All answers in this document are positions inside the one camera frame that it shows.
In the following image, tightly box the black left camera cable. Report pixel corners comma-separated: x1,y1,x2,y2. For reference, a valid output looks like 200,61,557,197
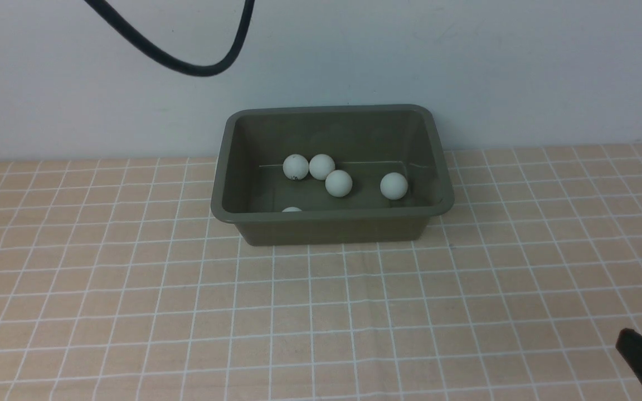
84,0,256,77

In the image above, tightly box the white table-tennis ball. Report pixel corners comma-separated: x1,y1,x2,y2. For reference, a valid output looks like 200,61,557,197
380,172,408,201
309,153,335,181
324,170,353,198

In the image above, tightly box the olive green plastic bin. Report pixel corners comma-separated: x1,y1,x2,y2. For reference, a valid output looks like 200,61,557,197
211,104,455,246

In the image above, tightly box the checkered beige tablecloth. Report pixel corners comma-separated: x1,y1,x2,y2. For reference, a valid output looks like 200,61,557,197
0,145,642,400

